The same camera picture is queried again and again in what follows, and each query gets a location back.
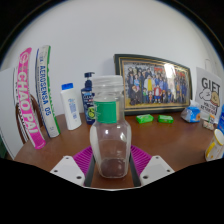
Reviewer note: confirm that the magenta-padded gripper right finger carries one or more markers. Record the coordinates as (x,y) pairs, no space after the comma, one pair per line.
(155,168)

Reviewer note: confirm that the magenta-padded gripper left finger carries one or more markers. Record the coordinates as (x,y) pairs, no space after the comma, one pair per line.
(68,168)

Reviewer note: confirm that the clear green-labelled drink bottle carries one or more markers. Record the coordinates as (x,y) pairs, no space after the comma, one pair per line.
(110,140)

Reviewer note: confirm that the white bottle with blue cap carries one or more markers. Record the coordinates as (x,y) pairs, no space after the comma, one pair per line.
(71,108)

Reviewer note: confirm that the blue tissue pack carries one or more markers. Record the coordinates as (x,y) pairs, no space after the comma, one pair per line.
(191,114)

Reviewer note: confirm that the dark blue pump bottle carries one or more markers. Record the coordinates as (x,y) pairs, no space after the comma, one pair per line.
(87,103)

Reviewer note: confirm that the colourful puzzle cube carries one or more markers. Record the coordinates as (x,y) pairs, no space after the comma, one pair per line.
(212,118)

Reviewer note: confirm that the white and green shuttlecock tube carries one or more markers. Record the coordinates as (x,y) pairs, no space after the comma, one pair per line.
(46,93)

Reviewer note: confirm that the pink shuttlecock tube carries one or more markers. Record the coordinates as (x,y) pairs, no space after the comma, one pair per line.
(28,100)

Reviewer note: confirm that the framed group photo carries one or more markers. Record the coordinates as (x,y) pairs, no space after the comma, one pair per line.
(153,83)

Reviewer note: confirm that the white printed paper gift bag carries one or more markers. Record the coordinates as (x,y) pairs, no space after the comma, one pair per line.
(210,90)

